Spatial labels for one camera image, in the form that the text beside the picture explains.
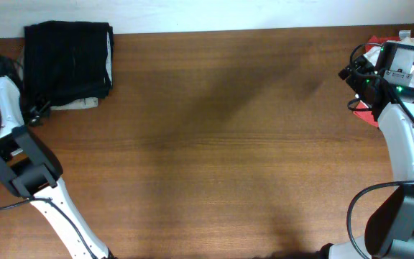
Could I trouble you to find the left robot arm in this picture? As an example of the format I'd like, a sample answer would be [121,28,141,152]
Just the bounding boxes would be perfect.
[0,55,114,258]

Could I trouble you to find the red garment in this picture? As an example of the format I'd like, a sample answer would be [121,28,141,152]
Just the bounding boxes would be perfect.
[352,35,414,227]

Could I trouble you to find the black shorts garment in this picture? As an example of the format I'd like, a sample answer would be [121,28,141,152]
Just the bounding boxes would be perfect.
[23,21,114,106]

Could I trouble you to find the folded khaki trousers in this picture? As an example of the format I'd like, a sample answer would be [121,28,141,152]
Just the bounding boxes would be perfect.
[16,46,99,111]

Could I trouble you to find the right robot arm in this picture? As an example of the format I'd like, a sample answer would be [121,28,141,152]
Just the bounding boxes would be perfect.
[318,37,414,258]

